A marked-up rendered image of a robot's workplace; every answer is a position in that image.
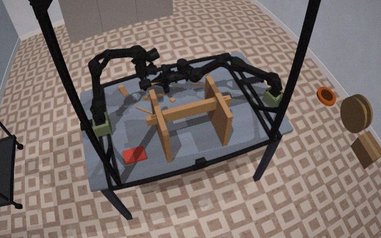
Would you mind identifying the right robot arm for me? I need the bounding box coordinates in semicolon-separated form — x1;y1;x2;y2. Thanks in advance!
177;56;283;98

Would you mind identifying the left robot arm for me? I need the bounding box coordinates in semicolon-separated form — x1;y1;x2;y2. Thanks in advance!
88;45;160;126

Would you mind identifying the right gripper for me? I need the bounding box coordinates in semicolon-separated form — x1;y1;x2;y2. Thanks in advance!
151;64;179;94

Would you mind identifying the wooden rail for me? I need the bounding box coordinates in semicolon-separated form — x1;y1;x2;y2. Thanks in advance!
146;95;231;126

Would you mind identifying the wooden end board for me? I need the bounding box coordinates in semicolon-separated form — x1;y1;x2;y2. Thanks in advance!
149;89;172;163
204;76;233;147

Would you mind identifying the red rectangular block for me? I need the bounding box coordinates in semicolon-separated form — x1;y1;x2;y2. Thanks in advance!
122;145;147;165

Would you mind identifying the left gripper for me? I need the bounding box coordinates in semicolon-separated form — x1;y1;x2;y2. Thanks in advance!
135;66;152;91

